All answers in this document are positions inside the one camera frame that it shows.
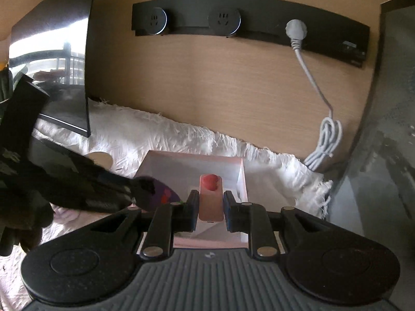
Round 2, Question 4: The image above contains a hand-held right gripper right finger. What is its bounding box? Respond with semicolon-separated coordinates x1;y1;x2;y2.
223;190;328;261

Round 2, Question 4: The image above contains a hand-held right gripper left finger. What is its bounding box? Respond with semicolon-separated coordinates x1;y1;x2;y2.
87;190;200;261

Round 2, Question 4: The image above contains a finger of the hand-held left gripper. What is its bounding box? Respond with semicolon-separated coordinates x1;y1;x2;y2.
82;191;137;213
70;154;156;199

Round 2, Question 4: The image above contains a pink cardboard box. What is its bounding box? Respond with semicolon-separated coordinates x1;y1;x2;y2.
134;150;286;255

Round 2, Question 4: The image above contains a person's left hand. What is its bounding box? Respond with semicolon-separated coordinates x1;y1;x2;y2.
0;181;55;257

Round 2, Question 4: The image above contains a round beige disc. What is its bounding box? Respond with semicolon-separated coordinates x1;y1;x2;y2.
87;152;113;169

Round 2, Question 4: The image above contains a white textured tablecloth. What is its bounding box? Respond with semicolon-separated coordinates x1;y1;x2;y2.
0;98;333;311

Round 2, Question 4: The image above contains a black computer monitor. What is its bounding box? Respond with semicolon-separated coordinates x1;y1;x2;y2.
8;0;100;138

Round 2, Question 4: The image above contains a round black socket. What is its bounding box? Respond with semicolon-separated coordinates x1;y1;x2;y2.
207;7;242;36
145;7;169;36

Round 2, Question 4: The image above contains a grey cabinet side panel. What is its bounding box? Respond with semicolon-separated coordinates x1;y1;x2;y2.
326;0;415;311

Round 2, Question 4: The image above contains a white power plug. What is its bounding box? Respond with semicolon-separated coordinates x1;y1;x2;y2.
285;19;307;51

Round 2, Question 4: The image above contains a white power cable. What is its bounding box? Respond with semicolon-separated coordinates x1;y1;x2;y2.
292;44;343;172

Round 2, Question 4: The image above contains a black wall power track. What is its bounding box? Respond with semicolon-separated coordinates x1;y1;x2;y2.
131;0;370;69

